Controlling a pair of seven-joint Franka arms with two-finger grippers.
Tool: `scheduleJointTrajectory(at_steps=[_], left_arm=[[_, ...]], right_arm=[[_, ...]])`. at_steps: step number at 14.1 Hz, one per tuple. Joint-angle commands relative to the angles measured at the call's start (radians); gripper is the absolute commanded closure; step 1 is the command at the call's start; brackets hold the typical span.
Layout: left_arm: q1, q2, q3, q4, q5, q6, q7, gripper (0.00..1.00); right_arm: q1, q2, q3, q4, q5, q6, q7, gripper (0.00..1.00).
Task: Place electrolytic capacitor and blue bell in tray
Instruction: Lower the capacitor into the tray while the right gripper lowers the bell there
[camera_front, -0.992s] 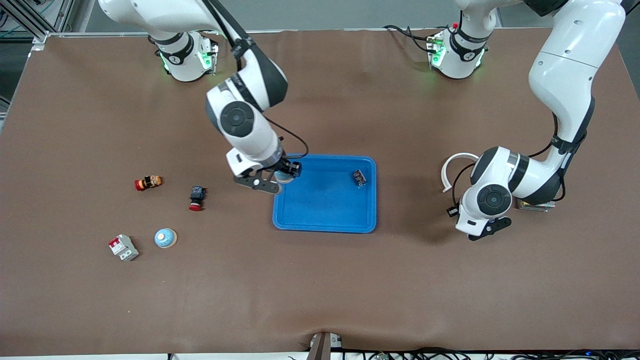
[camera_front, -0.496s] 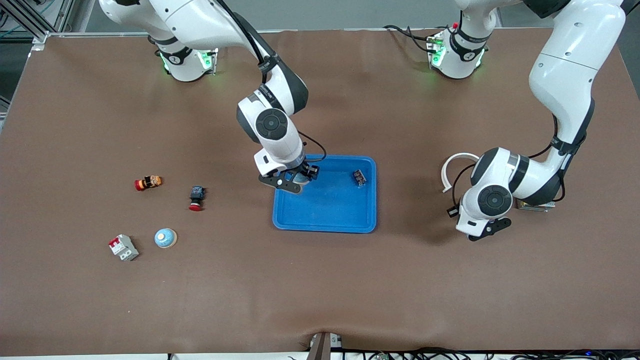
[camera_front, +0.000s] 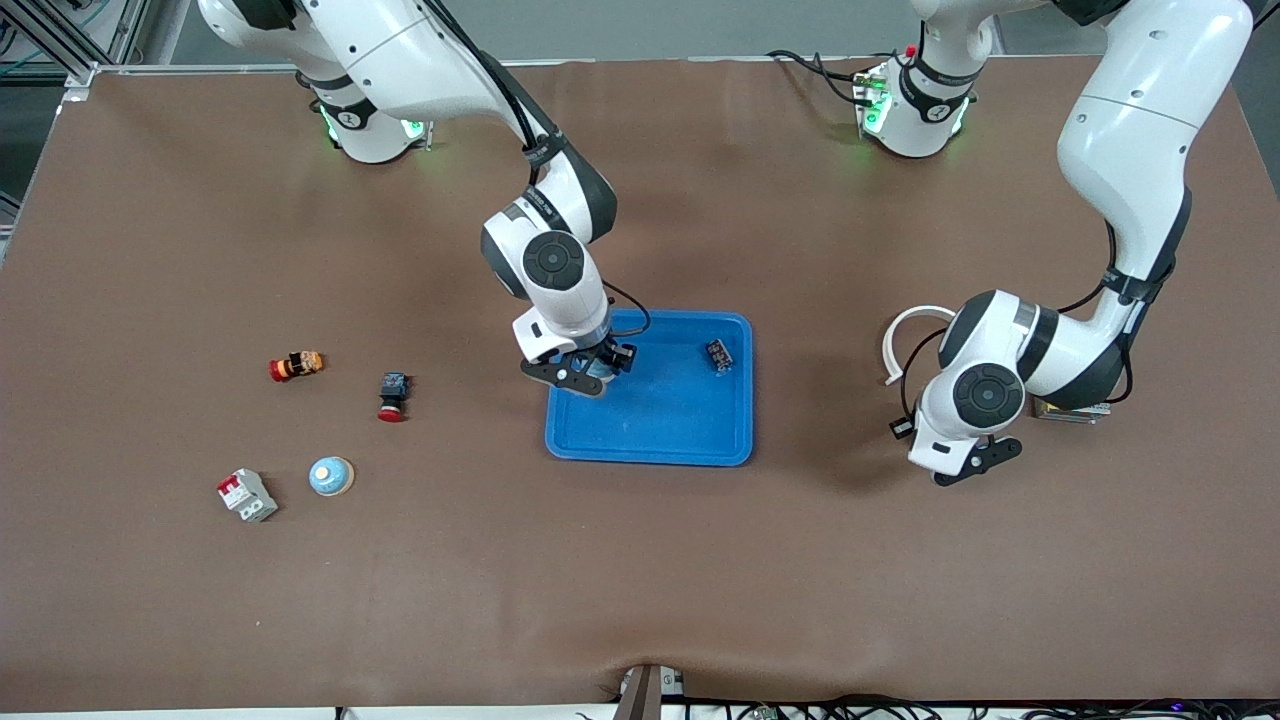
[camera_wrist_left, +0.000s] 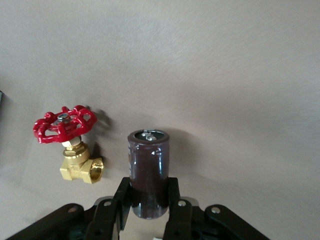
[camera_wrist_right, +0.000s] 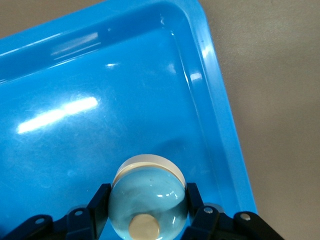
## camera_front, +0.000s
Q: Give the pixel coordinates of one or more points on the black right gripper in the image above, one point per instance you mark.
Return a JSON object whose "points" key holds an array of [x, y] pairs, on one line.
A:
{"points": [[608, 353]]}

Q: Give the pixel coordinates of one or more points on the blue desk bell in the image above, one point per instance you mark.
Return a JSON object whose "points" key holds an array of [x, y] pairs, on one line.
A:
{"points": [[598, 373], [331, 476]]}

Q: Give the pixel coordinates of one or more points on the short dark electrolytic capacitor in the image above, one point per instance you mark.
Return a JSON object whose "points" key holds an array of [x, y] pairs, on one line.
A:
{"points": [[719, 356]]}

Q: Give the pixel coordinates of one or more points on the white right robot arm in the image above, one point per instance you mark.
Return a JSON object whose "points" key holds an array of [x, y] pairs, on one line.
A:
{"points": [[400, 50]]}

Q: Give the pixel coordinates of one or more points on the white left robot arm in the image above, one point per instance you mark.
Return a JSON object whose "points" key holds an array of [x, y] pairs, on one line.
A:
{"points": [[1130, 130]]}

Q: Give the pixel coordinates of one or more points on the blue plastic tray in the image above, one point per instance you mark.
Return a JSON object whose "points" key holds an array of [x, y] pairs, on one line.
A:
{"points": [[660, 420]]}

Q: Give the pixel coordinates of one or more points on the white semicircular pipe clamp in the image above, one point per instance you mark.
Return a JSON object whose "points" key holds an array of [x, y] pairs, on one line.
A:
{"points": [[930, 310]]}

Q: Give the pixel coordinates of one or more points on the metal mesh power supply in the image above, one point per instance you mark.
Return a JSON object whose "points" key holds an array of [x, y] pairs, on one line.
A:
{"points": [[1060, 413]]}

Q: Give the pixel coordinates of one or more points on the white red circuit breaker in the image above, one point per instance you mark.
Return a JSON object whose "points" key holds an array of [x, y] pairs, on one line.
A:
{"points": [[248, 496]]}

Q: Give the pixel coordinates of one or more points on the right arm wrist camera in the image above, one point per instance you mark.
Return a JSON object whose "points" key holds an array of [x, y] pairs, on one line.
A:
{"points": [[562, 375]]}

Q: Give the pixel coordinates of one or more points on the red mushroom push button switch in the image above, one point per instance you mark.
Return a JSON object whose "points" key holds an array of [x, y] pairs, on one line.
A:
{"points": [[393, 390]]}

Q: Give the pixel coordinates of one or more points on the orange and red button switch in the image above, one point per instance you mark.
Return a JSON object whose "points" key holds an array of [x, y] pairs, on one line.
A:
{"points": [[298, 366]]}

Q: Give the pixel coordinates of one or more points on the table edge clamp bracket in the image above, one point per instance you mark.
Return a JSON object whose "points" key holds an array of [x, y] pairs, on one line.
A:
{"points": [[640, 695]]}

